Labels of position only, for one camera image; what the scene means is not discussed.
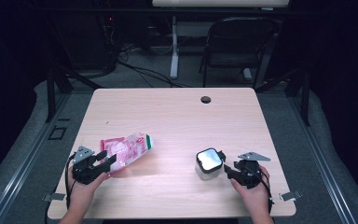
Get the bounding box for black metal stand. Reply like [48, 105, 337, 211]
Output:
[255, 66, 311, 127]
[44, 66, 104, 123]

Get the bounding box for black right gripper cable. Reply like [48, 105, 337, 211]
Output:
[254, 169, 275, 215]

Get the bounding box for grey metal table bracket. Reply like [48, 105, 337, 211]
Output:
[42, 192, 66, 203]
[279, 189, 303, 202]

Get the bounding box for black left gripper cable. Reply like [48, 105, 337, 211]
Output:
[63, 153, 76, 210]

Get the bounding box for aluminium floor rail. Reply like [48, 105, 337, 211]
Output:
[0, 92, 73, 224]
[287, 92, 357, 224]

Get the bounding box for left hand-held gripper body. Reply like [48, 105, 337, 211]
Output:
[71, 146, 112, 186]

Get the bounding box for clear jar with black lid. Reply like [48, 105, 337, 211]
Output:
[194, 147, 225, 182]

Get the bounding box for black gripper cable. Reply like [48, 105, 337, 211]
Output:
[254, 169, 275, 215]
[63, 153, 76, 210]

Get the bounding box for white desk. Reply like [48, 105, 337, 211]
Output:
[151, 0, 291, 82]

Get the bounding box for black floor cables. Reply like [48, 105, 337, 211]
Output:
[117, 43, 188, 89]

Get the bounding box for person's right hand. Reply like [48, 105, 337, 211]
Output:
[229, 165, 272, 217]

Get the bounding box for dark equipment with red light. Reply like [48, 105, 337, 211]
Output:
[97, 14, 120, 73]

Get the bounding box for person's left hand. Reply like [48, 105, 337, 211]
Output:
[67, 166, 112, 213]

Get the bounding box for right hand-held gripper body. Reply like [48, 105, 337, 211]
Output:
[232, 151, 272, 189]

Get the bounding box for red and white plastic bag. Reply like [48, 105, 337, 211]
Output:
[100, 132, 155, 174]

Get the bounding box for black folding chair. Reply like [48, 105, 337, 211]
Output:
[199, 17, 280, 90]

